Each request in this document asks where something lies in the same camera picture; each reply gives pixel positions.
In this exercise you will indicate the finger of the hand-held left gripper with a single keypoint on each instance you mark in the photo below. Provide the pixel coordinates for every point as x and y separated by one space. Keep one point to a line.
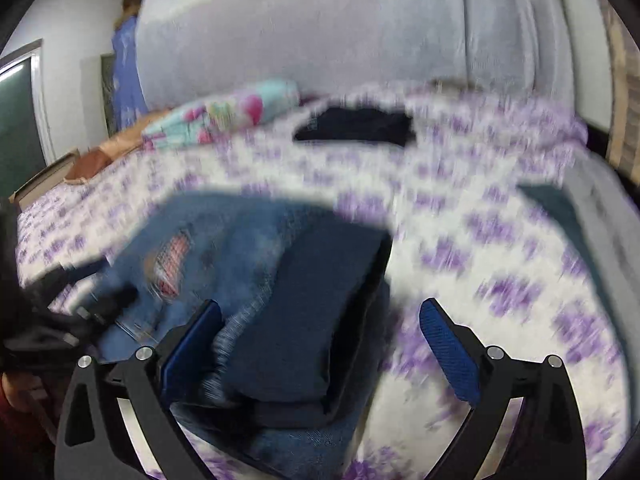
112 300

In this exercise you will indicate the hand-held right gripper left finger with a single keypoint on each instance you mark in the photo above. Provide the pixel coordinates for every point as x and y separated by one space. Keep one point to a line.
192 342

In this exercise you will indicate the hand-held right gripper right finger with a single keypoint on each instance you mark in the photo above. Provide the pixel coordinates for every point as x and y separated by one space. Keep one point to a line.
450 355

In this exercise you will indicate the blue denim pants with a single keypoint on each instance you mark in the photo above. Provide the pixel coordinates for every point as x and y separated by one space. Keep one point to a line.
300 310

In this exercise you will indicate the black folded pants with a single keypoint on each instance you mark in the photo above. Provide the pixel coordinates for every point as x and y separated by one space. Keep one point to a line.
355 125

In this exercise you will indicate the purple floral bed sheet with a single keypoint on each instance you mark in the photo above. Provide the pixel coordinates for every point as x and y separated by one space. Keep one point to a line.
500 270

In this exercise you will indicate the orange brown cloth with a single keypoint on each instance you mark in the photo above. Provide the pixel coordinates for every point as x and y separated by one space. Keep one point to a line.
115 145

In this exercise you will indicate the teal cloth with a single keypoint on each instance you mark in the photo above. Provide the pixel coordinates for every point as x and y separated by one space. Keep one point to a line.
555 210

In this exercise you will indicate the green door panel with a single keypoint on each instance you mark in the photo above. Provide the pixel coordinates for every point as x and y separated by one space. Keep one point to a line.
17 120

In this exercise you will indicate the grey cloth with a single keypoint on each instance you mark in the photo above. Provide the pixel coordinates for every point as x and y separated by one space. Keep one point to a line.
600 220

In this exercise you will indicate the framed picture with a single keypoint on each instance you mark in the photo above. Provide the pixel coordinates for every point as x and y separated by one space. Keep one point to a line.
108 87

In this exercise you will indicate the blue patterned cloth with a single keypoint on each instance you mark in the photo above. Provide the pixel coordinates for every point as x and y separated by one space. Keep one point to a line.
127 80

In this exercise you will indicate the colourful flower print pillow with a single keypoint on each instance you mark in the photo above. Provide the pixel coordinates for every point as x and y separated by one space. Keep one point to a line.
225 110

